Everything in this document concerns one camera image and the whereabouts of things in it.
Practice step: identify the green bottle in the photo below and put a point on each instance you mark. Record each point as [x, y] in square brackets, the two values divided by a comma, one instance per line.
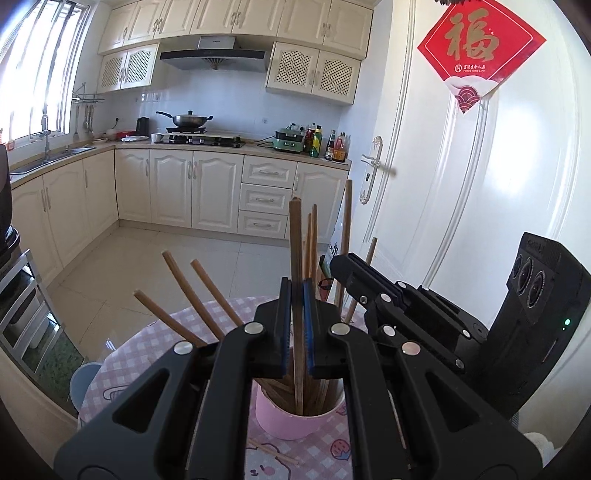
[316, 144]

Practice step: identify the dark rice cooker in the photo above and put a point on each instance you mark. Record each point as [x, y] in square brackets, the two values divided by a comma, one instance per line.
[9, 236]

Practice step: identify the kitchen cabinets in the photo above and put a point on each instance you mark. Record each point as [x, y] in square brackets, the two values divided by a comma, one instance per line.
[62, 204]
[316, 47]

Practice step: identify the door handle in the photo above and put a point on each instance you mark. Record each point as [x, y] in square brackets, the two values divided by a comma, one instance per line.
[374, 168]

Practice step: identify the pink cylindrical utensil cup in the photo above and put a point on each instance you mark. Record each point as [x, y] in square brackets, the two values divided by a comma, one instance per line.
[286, 426]

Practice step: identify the pink checkered tablecloth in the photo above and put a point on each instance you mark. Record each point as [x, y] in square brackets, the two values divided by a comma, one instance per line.
[187, 415]

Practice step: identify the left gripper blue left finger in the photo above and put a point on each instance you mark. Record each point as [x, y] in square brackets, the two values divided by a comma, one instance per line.
[273, 345]

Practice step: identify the white door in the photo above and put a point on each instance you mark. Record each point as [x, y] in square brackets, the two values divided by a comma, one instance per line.
[456, 190]

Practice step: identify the range hood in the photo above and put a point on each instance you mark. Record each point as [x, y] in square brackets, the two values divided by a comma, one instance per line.
[217, 53]

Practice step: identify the green toaster appliance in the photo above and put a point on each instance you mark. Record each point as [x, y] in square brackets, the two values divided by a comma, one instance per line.
[289, 139]

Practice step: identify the gas stove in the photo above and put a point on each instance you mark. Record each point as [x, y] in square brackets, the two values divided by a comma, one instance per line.
[199, 139]

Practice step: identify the sink faucet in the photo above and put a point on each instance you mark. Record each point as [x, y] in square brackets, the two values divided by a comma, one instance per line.
[44, 134]

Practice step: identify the light blue stool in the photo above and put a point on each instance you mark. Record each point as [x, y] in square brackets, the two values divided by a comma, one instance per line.
[80, 382]

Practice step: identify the upper kitchen cabinets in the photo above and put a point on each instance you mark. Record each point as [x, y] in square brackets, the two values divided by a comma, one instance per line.
[316, 47]

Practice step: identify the black wok on stove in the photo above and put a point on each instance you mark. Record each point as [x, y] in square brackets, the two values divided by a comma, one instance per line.
[188, 120]

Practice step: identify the lower kitchen cabinets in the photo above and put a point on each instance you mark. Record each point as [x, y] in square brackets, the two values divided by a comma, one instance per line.
[62, 204]

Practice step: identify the black kettle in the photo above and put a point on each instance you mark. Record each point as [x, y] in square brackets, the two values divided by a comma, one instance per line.
[142, 127]

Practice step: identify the kitchen window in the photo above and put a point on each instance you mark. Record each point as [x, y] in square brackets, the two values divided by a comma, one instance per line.
[40, 52]

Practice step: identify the metal storage rack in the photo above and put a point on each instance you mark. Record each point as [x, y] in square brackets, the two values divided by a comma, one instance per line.
[29, 326]

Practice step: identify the red fu door decoration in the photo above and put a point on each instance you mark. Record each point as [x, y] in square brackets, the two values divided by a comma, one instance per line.
[475, 46]

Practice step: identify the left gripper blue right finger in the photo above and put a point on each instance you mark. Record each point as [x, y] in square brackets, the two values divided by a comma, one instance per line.
[323, 355]

